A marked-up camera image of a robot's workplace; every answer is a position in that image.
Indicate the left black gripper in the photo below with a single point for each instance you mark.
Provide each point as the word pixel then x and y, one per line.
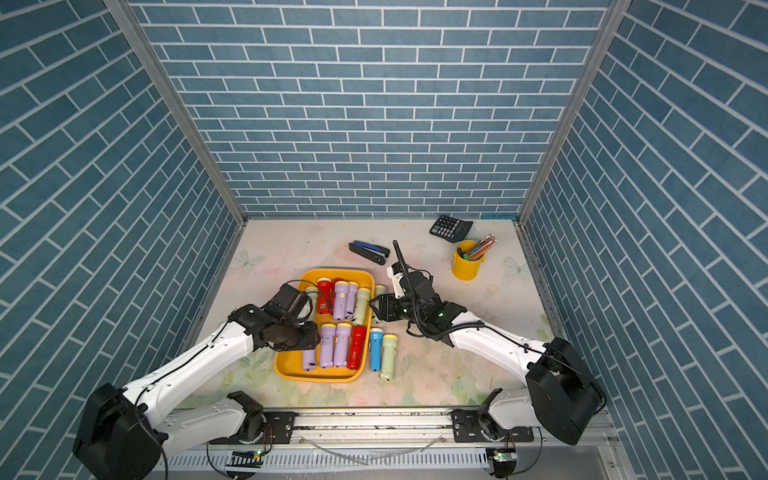
pixel 311 339

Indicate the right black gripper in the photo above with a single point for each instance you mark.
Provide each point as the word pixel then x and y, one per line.
pixel 388 304

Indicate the purple flashlight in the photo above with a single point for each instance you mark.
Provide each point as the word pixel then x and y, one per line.
pixel 343 333
pixel 327 345
pixel 309 361
pixel 341 292
pixel 351 299

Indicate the blue flashlight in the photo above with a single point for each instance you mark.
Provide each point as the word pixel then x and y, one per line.
pixel 375 348

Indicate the yellow plastic storage tray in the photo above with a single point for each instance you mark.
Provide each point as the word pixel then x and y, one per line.
pixel 288 365

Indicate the red flashlight plain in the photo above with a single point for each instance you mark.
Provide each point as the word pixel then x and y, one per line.
pixel 356 347

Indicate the red flashlight white logo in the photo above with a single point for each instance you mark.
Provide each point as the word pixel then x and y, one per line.
pixel 325 300

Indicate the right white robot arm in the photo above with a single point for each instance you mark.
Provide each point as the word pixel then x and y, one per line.
pixel 562 395

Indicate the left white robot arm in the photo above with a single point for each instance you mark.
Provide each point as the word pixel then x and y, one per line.
pixel 126 431

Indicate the black and blue stapler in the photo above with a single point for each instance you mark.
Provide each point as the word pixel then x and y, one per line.
pixel 372 252

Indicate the yellow pen cup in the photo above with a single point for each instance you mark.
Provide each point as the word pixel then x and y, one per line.
pixel 462 268

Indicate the black desk calculator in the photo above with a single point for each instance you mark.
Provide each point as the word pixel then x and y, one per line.
pixel 451 229

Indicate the coloured pens bundle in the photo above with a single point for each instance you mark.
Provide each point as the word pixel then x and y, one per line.
pixel 479 248

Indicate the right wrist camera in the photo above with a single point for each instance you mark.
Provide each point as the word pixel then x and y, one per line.
pixel 395 273

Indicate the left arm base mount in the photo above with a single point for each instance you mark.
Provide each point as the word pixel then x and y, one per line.
pixel 258 425

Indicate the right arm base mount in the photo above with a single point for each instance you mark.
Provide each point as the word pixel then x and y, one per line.
pixel 476 425

